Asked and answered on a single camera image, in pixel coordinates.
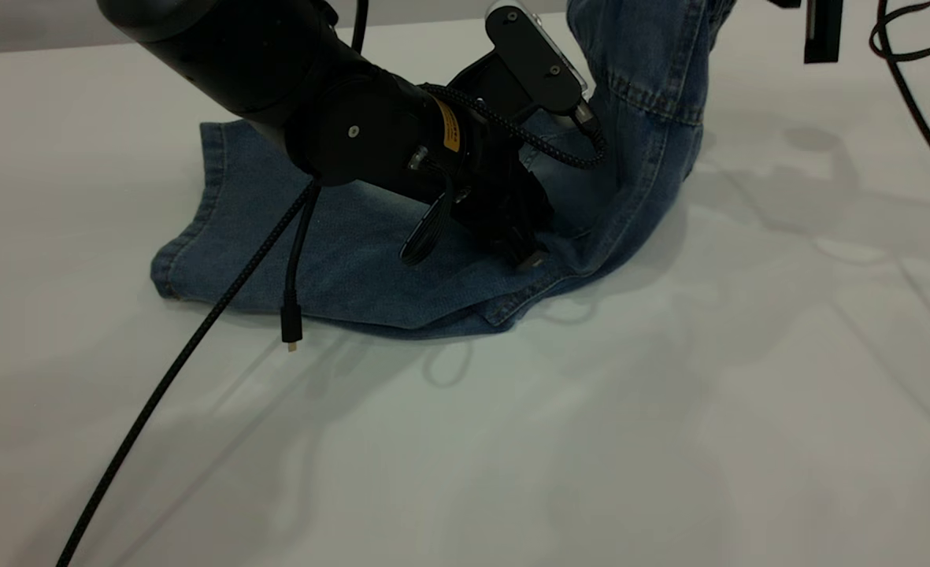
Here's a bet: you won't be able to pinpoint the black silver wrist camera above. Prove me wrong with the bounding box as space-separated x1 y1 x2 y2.
803 0 842 64
484 0 591 127

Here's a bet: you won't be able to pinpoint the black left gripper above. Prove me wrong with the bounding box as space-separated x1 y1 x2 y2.
433 55 552 272

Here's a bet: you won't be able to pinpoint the long braided black cable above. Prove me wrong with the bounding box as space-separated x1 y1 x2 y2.
55 185 320 567

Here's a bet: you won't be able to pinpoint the loose black cable with plug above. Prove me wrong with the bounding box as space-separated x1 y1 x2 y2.
280 185 320 353

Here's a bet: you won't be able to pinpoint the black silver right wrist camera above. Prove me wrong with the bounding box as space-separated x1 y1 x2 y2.
803 0 842 64

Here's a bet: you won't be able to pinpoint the looped black cable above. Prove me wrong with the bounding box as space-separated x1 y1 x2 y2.
398 154 458 266

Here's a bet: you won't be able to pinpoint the blue denim pants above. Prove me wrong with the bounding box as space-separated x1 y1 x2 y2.
150 0 737 341

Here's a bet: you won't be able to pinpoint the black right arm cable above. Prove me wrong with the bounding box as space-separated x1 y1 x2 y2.
869 0 930 207

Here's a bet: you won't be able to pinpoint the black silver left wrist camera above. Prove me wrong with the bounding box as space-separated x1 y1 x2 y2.
484 0 591 127

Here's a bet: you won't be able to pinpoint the braided black camera cable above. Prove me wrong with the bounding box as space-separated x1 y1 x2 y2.
421 83 609 170

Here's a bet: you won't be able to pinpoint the thin black cable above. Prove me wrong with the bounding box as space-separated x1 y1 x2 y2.
350 0 371 52

